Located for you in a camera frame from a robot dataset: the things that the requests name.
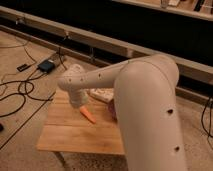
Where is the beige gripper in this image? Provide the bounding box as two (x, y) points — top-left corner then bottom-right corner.
(69, 90), (88, 108)

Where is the orange pepper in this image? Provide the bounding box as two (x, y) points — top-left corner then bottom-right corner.
(79, 106), (96, 124)

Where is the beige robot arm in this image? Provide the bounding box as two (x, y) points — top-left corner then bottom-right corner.
(58, 55), (187, 171)

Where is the white lying bottle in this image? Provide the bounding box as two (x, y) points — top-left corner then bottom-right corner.
(89, 89), (114, 103)

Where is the wooden table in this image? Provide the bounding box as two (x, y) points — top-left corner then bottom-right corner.
(37, 89), (124, 164)

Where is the purple bowl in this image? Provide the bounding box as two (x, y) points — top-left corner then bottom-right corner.
(108, 100), (117, 120)

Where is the dark power adapter box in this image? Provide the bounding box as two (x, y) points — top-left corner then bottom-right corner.
(38, 60), (55, 73)

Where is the small black device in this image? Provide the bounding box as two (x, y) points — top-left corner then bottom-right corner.
(17, 64), (30, 72)

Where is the black floor cable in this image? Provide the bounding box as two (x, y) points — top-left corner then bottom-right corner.
(0, 34), (68, 151)

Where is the black cable at right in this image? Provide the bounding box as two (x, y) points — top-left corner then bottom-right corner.
(200, 96), (213, 139)

